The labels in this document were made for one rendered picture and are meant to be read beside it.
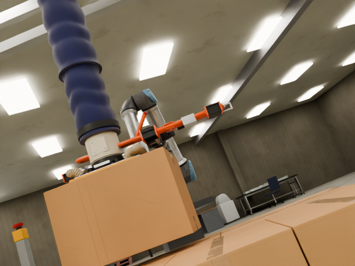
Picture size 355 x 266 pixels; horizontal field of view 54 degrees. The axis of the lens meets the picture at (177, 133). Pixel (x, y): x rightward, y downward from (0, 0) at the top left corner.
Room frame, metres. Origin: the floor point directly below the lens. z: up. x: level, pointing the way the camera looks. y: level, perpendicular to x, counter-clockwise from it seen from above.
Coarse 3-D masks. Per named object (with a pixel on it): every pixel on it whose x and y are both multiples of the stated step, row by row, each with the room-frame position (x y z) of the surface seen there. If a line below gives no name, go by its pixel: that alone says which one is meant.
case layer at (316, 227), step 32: (320, 192) 1.84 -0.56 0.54; (352, 192) 1.18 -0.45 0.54; (256, 224) 1.41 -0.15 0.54; (288, 224) 0.99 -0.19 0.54; (320, 224) 0.91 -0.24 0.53; (352, 224) 0.91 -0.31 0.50; (160, 256) 1.77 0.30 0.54; (192, 256) 1.15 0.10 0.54; (224, 256) 0.92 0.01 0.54; (256, 256) 0.92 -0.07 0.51; (288, 256) 0.91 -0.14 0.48; (320, 256) 0.91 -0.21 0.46; (352, 256) 0.91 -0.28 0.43
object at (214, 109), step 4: (212, 104) 1.68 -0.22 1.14; (216, 104) 1.68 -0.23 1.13; (220, 104) 1.67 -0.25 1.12; (204, 108) 1.68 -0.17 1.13; (208, 108) 1.69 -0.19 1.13; (212, 108) 1.69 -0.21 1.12; (216, 108) 1.69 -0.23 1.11; (220, 108) 1.69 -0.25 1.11; (208, 112) 1.69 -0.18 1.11; (212, 112) 1.68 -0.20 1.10; (216, 112) 1.69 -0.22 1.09; (220, 112) 1.71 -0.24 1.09; (208, 116) 1.70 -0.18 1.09; (212, 116) 1.73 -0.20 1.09
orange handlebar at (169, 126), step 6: (222, 108) 1.70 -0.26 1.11; (198, 114) 1.69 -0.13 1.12; (204, 114) 1.69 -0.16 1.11; (180, 120) 1.69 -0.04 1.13; (162, 126) 1.70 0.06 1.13; (168, 126) 1.69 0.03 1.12; (174, 126) 1.73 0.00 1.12; (162, 132) 1.74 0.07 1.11; (132, 138) 1.70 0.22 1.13; (138, 138) 1.70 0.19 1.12; (120, 144) 1.70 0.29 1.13; (126, 144) 1.71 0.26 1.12; (132, 144) 1.75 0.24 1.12; (84, 156) 1.71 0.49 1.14; (78, 162) 1.72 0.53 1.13; (84, 162) 1.75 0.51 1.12
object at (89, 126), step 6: (102, 120) 1.64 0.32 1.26; (108, 120) 1.66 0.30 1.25; (114, 120) 1.69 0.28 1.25; (84, 126) 1.63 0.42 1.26; (90, 126) 1.62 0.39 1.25; (96, 126) 1.62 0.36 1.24; (102, 126) 1.63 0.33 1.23; (108, 126) 1.66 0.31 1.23; (114, 126) 1.69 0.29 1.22; (78, 132) 1.66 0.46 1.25; (84, 132) 1.63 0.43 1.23; (78, 138) 1.68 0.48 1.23
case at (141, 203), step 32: (128, 160) 1.54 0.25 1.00; (160, 160) 1.53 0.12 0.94; (64, 192) 1.56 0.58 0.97; (96, 192) 1.55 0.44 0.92; (128, 192) 1.54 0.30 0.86; (160, 192) 1.53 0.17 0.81; (64, 224) 1.56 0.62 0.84; (96, 224) 1.55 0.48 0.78; (128, 224) 1.54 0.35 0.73; (160, 224) 1.53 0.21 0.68; (192, 224) 1.58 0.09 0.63; (64, 256) 1.56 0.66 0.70; (96, 256) 1.55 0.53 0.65; (128, 256) 1.55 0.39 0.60
